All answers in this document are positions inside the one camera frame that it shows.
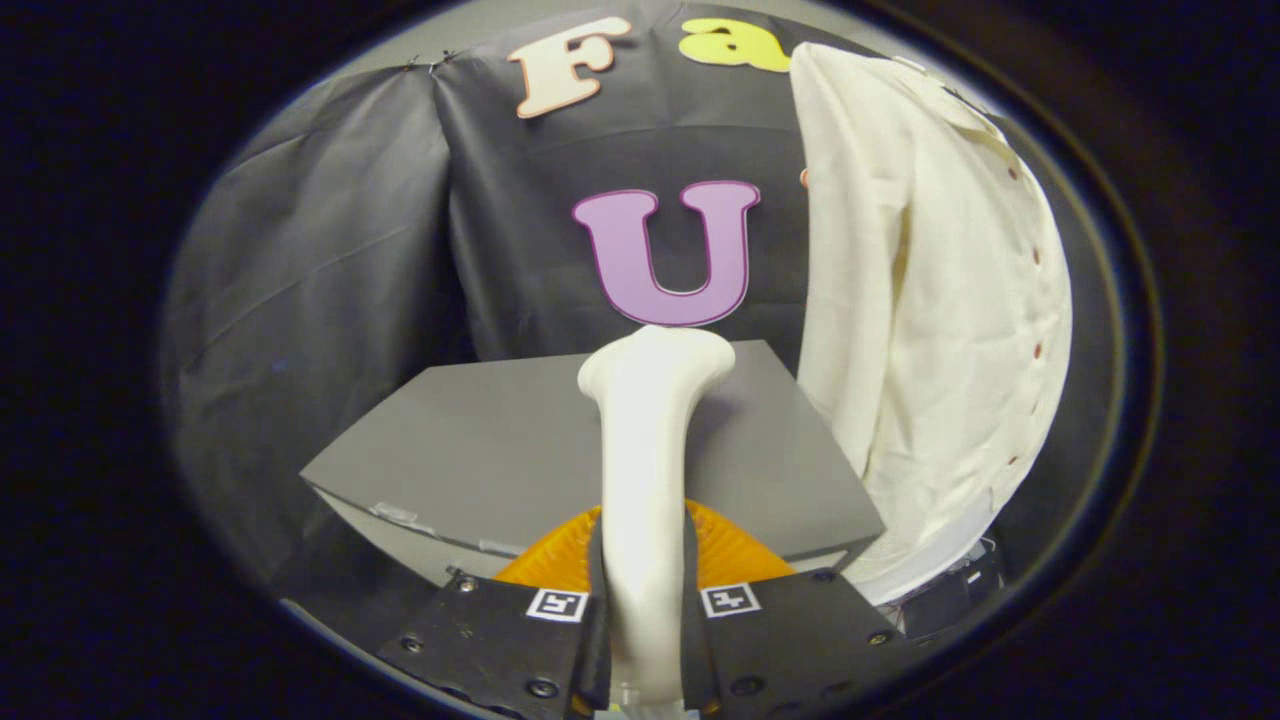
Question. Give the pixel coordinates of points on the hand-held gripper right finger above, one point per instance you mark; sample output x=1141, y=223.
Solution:
x=790, y=640

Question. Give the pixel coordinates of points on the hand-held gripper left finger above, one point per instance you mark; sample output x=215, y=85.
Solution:
x=500, y=640

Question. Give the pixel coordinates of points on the white garment steamer head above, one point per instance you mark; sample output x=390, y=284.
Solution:
x=645, y=470

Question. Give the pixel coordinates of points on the cream button-up shirt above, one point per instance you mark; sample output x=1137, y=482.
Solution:
x=930, y=300

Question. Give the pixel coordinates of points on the dark box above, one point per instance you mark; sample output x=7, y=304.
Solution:
x=960, y=595

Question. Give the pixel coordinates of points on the grey drawer cabinet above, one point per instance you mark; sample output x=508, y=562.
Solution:
x=480, y=450

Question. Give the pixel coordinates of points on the black backdrop cloth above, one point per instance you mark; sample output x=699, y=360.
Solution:
x=320, y=280

